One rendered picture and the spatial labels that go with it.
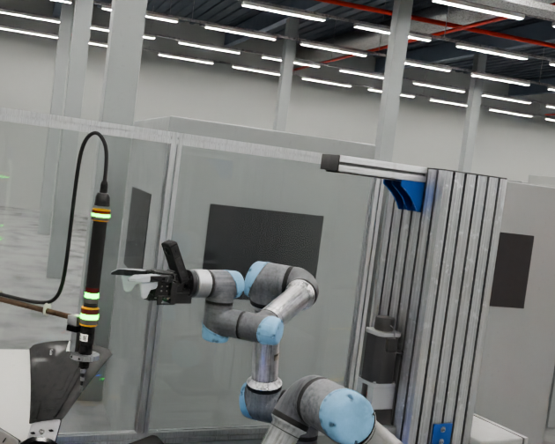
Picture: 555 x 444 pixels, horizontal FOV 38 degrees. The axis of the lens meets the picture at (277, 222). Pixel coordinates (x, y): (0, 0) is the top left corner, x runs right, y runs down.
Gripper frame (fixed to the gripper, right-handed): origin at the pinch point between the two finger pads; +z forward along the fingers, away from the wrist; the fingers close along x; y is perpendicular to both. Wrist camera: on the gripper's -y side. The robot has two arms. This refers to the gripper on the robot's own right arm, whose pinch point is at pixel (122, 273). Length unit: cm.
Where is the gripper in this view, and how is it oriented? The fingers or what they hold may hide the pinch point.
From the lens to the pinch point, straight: 204.1
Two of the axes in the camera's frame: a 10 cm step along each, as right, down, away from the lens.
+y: -1.3, 9.9, 0.6
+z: -7.8, -0.6, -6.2
